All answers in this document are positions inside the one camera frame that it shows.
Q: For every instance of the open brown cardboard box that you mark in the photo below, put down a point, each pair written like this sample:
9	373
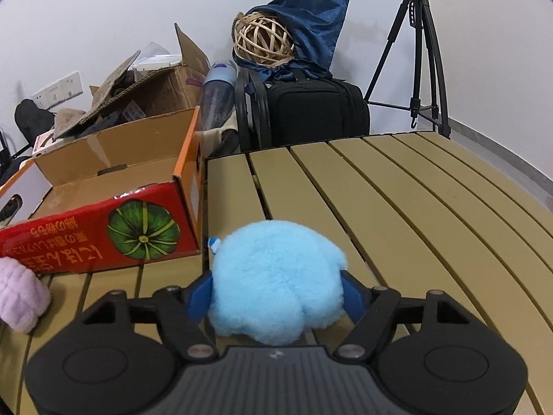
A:
164	90

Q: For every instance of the white wall outlet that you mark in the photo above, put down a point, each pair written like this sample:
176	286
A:
58	90

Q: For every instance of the tan slatted folding table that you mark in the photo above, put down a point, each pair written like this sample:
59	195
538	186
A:
410	207

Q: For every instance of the light blue plush toy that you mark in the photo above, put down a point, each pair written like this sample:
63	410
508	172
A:
272	285

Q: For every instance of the black padded bag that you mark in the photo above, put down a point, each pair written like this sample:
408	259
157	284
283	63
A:
32	119

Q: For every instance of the blue water bottle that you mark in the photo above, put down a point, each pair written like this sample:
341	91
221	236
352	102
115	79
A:
218	95

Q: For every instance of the black suitcase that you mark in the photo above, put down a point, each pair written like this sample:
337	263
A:
315	112

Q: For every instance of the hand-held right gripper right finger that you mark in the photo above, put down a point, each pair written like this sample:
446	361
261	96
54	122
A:
352	294

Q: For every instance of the dark blue cloth bag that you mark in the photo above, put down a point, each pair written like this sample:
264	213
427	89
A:
311	30

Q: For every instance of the black camera tripod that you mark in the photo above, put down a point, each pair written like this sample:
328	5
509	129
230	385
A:
418	13

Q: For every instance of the lilac fuzzy sock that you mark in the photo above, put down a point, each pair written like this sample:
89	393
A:
17	298

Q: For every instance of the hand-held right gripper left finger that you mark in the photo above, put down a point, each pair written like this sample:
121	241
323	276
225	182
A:
201	294

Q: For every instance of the woven wicker ball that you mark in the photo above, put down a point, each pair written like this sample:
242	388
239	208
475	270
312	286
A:
263	36

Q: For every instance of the small white printed box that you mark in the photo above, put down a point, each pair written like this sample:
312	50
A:
43	140

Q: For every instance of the white plastic container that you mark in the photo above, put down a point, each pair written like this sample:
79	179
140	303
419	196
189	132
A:
157	61

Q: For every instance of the red cardboard box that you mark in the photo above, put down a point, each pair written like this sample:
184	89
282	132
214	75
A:
103	207

